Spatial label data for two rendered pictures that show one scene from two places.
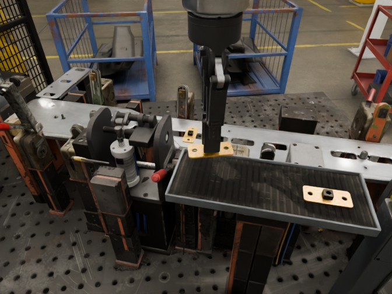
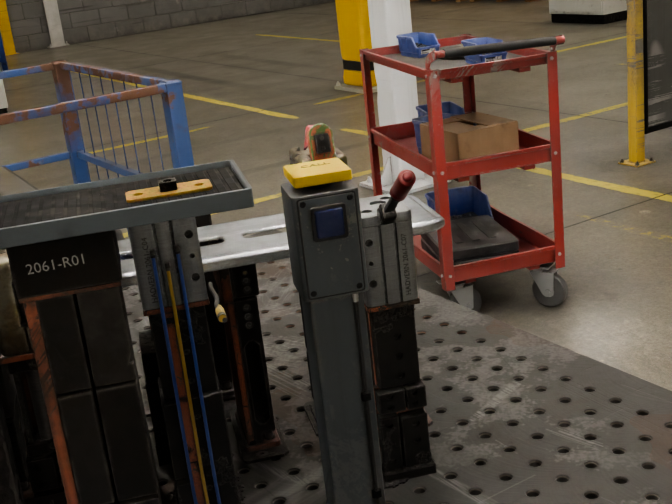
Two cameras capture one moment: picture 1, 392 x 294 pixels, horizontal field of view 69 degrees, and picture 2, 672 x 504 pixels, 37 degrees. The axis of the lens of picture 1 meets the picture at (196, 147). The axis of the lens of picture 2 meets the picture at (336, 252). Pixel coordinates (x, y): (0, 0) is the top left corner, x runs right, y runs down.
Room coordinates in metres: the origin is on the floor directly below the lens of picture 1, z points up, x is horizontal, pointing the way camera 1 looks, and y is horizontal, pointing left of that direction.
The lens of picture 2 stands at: (-0.61, 0.00, 1.40)
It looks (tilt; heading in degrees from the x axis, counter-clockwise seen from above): 18 degrees down; 337
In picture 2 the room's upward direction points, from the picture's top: 7 degrees counter-clockwise
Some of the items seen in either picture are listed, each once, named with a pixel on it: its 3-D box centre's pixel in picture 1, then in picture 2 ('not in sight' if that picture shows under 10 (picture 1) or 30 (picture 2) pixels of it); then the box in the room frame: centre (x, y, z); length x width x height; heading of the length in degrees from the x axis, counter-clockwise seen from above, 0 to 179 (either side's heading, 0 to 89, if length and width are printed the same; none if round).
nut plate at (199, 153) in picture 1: (210, 147); not in sight; (0.41, -0.03, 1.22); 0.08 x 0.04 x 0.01; 96
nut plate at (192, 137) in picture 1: (190, 133); not in sight; (0.75, 0.02, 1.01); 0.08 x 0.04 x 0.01; 167
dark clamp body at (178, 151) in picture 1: (186, 204); not in sight; (0.55, 0.03, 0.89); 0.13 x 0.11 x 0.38; 168
